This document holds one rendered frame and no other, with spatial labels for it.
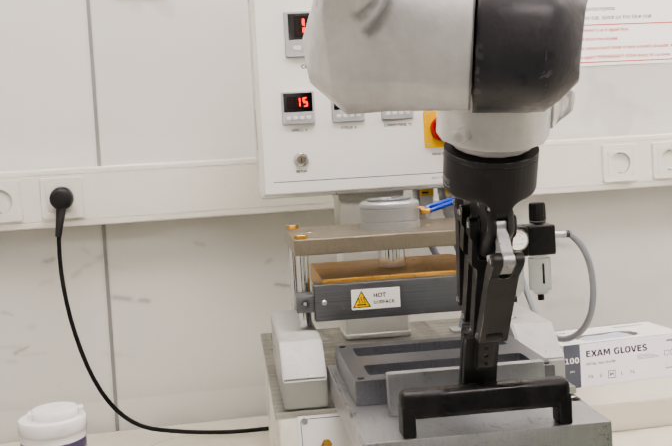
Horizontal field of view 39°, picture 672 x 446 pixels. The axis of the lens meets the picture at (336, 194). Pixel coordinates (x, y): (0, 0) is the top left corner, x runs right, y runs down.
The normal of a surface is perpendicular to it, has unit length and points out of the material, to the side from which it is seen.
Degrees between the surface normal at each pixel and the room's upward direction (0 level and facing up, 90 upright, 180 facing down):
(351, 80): 137
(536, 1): 60
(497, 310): 124
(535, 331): 41
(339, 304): 90
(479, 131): 109
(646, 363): 90
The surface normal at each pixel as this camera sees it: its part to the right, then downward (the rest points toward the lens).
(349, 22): -0.05, 0.70
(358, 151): 0.11, 0.04
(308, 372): 0.04, -0.73
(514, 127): 0.22, 0.39
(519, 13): -0.09, -0.12
